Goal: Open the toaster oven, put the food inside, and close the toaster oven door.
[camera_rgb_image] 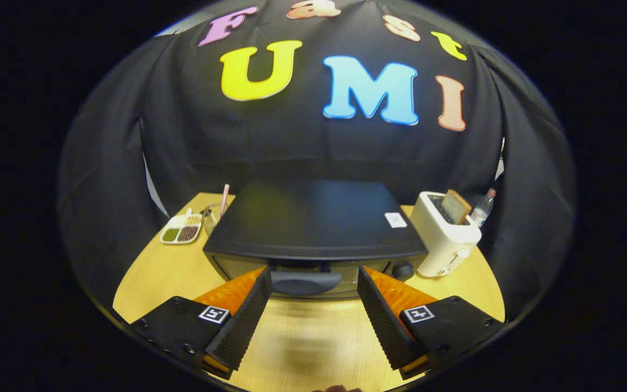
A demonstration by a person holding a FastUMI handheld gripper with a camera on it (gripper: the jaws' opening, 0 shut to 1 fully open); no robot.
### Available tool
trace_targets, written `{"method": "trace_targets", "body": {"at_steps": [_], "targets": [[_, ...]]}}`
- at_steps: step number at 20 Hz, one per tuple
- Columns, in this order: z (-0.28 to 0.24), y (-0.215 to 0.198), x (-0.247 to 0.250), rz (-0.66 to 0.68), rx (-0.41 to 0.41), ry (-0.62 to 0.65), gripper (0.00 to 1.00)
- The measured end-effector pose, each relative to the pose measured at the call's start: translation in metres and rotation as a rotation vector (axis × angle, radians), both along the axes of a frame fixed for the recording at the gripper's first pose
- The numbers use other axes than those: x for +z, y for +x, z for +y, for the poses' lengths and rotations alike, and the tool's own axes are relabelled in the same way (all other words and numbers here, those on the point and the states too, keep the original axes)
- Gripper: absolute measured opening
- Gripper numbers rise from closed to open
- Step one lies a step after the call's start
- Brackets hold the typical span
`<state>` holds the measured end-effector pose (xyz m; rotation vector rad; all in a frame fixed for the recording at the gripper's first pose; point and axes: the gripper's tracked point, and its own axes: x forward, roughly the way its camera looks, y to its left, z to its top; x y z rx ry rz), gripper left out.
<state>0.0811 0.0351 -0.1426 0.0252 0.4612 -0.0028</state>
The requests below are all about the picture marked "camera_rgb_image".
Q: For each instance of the brown bread slice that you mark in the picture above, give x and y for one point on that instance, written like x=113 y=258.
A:
x=458 y=207

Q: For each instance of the pink straw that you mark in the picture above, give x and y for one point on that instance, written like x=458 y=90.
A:
x=225 y=198

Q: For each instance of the clear water bottle red label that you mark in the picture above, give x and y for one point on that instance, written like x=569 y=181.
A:
x=482 y=209

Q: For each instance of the black toaster oven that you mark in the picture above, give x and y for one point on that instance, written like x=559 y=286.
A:
x=313 y=218

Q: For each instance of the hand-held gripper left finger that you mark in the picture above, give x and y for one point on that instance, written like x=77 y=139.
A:
x=243 y=326

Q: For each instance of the white divided dish of beans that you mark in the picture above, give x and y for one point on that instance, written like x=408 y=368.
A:
x=180 y=234

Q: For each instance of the white pop-up toaster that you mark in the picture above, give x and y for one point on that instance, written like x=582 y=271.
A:
x=444 y=245

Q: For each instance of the black backdrop cloth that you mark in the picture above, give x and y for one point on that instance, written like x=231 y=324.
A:
x=292 y=147

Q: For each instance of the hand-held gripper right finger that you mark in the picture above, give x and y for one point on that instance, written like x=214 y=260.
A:
x=384 y=326

